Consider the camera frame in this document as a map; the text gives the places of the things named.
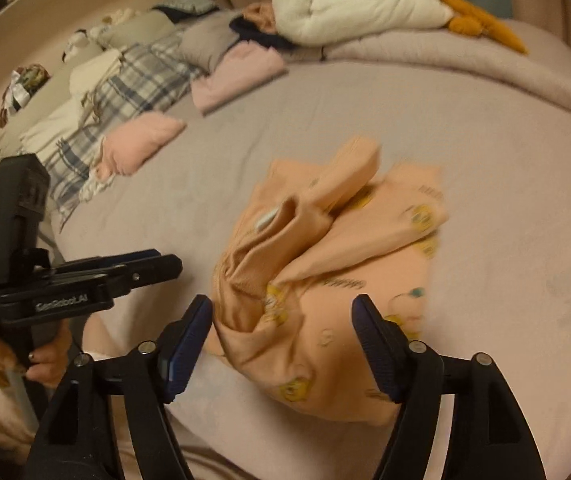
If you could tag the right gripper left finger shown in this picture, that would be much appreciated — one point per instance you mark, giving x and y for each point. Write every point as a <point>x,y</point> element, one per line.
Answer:
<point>76,438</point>

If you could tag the person's left hand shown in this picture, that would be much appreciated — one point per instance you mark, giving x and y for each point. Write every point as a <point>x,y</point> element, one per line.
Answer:
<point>47,364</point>

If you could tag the white goose plush toy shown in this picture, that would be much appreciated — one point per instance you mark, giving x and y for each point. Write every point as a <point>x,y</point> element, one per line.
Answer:
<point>318,23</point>

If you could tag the beige pillow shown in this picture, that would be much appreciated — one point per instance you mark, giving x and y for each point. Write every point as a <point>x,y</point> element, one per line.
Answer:
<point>143,29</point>

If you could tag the white frilly cloth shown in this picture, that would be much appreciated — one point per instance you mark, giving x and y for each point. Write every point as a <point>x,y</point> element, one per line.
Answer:
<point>93,185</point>

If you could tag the grey plain pillow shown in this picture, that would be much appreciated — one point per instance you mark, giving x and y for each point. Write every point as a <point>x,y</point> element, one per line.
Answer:
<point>204,43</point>

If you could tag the small plush toys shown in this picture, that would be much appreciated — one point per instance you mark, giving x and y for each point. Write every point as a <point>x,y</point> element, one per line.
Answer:
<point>83,37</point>

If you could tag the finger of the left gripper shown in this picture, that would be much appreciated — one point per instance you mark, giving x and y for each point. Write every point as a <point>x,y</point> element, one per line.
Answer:
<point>126,277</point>
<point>96,264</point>

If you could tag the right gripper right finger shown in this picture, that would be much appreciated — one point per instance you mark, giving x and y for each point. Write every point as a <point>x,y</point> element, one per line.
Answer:
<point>489,435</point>

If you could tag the mauve folded duvet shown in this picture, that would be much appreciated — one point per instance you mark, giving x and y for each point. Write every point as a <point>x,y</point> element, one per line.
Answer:
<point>545,72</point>

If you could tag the cream folded clothes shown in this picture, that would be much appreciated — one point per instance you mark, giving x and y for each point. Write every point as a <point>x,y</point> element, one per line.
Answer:
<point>48,134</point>

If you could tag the dark navy garment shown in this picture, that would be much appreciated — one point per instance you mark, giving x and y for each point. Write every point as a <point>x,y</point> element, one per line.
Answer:
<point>248,31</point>

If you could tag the folded salmon fleece garment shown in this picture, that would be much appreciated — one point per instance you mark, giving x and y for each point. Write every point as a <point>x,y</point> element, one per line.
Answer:
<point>125,149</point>

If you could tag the orange printed baby garment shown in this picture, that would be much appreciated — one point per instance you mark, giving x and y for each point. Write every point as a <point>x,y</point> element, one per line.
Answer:
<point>311,240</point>

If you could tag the striped folded cloth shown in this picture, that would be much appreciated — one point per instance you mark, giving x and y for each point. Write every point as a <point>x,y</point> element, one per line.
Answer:
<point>181,10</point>

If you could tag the folded pink ribbed garment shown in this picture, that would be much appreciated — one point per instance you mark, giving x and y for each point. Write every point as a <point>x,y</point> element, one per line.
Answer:
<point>243,68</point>

